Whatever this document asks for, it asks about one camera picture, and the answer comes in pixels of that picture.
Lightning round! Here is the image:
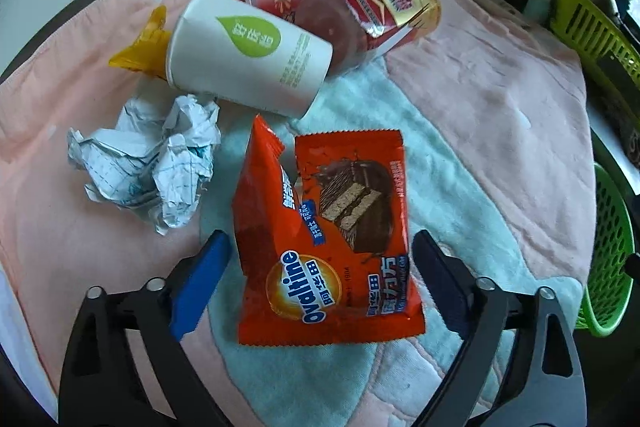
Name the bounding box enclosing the grey brown rag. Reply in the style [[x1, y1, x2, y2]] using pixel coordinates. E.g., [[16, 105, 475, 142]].
[[597, 97, 640, 158]]

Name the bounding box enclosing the steel cleaver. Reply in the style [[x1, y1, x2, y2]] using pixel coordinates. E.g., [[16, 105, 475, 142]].
[[592, 52, 640, 82]]

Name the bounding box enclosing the yellow snack wrapper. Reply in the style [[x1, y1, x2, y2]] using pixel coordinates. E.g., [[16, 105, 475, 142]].
[[108, 5, 173, 80]]

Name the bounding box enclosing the light blue bottle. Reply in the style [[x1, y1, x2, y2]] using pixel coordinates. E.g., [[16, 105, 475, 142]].
[[522, 0, 553, 22]]

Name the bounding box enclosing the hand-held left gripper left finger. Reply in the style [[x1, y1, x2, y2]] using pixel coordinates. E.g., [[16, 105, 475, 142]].
[[59, 229, 233, 427]]

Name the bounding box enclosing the white paper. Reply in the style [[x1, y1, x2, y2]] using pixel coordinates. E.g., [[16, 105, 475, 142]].
[[67, 93, 222, 236]]

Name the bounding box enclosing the green plastic basket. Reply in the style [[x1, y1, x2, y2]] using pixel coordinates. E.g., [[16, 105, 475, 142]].
[[572, 163, 636, 339]]

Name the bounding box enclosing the white paper cup green leaf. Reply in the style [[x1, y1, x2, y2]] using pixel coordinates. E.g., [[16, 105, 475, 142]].
[[165, 0, 335, 118]]

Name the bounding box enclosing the red gold drink bottle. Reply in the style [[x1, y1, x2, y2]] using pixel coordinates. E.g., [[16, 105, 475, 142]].
[[295, 0, 443, 72]]

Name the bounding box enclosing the orange snack packet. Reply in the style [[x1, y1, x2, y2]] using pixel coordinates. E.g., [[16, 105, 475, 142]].
[[231, 114, 426, 347]]

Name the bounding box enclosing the lime green dish rack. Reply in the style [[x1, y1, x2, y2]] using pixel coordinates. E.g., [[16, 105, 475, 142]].
[[550, 0, 640, 90]]

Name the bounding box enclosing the white board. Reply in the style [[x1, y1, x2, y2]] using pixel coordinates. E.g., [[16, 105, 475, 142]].
[[0, 267, 56, 418]]

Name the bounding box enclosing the pink printed blanket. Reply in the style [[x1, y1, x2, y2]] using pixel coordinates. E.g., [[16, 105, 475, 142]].
[[0, 0, 601, 427]]

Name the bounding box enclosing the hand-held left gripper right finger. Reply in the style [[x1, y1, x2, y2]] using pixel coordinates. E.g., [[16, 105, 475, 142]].
[[410, 229, 587, 427]]

